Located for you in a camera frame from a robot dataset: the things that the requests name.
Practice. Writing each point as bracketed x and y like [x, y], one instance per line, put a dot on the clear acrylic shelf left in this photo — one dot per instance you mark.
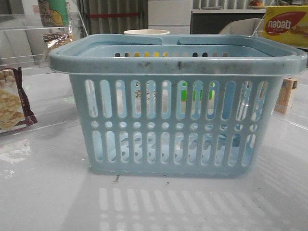
[22, 44]

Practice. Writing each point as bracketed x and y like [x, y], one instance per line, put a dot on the packaged bread clear wrapper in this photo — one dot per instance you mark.
[55, 40]

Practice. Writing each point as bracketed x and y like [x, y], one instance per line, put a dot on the clear acrylic shelf right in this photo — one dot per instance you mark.
[297, 115]

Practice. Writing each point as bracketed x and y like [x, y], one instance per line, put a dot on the yellow nabati wafer box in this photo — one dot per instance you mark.
[286, 24]

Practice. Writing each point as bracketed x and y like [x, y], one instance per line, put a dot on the white cabinet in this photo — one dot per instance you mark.
[171, 15]

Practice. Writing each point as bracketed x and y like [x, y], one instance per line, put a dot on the light blue plastic basket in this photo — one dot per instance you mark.
[131, 113]

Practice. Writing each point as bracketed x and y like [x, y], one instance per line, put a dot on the colourful puzzle cube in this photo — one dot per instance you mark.
[211, 94]

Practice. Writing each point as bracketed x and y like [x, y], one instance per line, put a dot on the yellow paper cup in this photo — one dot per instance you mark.
[146, 32]

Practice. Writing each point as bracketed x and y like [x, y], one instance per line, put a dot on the clear acrylic shelf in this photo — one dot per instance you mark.
[297, 115]
[22, 44]

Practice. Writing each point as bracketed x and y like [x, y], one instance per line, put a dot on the beige small carton box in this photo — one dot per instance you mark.
[285, 99]

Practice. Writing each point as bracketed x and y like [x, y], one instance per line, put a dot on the brown cracker bag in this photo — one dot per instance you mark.
[15, 110]

